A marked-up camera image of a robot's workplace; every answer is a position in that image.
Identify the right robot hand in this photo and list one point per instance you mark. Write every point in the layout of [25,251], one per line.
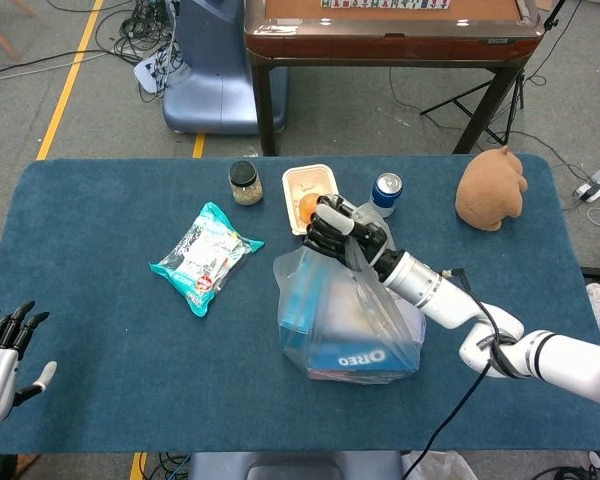
[340,230]

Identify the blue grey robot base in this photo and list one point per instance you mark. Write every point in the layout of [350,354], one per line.
[210,75]

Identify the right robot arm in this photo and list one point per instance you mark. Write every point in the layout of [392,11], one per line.
[480,315]

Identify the clear floor plastic bag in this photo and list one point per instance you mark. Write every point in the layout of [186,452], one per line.
[445,467]

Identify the orange fruit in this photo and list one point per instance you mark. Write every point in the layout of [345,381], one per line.
[307,207]

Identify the blue white drink can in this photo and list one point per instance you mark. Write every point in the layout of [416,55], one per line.
[387,192]

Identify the white plastic tray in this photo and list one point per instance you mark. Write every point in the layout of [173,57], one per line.
[302,180]

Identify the light blue carton box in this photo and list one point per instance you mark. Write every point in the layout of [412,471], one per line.
[297,310]

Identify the white tissue pack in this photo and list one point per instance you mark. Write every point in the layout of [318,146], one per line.
[375,315]

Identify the glass jar black lid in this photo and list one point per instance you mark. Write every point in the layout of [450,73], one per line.
[245,187]

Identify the blue felt table mat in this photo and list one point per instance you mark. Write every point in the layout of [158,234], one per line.
[105,300]

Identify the teal snack packet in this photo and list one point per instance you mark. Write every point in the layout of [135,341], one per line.
[205,255]

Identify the brown plush toy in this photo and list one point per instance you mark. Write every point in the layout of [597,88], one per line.
[490,195]

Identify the brown mahjong table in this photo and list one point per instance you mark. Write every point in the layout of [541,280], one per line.
[390,35]

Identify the black tripod stand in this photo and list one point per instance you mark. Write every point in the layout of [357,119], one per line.
[510,107]

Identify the row of mahjong tiles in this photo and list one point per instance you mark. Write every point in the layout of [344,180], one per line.
[385,4]

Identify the grey robot torso base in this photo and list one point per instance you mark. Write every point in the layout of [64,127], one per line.
[290,467]

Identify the white power strip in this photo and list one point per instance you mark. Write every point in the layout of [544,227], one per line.
[597,184]
[147,72]

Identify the wooden chair leg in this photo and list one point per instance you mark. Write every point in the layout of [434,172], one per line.
[2,35]

